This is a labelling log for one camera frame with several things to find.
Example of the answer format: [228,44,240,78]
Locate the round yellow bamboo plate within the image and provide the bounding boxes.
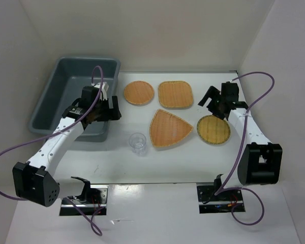
[197,115,231,145]

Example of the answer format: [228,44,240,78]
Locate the round orange woven plate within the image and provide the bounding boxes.
[124,80,155,105]

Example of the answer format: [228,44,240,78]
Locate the clear plastic cup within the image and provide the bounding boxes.
[129,133,146,156]

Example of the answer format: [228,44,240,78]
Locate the square orange woven plate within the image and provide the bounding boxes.
[158,80,194,109]

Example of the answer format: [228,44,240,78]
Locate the triangular orange woven plate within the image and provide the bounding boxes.
[149,109,193,147]

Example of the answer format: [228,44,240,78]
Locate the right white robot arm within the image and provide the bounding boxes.
[198,82,283,200]

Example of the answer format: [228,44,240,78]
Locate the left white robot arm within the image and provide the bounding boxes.
[12,82,121,207]

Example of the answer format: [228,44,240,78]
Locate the grey plastic bin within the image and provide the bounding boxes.
[28,56,120,135]

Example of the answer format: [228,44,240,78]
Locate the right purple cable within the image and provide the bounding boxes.
[203,71,276,226]

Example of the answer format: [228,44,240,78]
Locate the purple cable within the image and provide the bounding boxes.
[203,71,276,226]
[0,66,105,237]

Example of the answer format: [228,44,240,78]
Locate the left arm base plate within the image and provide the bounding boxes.
[59,185,109,217]

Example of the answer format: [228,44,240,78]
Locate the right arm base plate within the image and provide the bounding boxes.
[196,184,245,214]

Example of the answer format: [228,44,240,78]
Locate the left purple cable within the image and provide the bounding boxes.
[0,66,105,237]

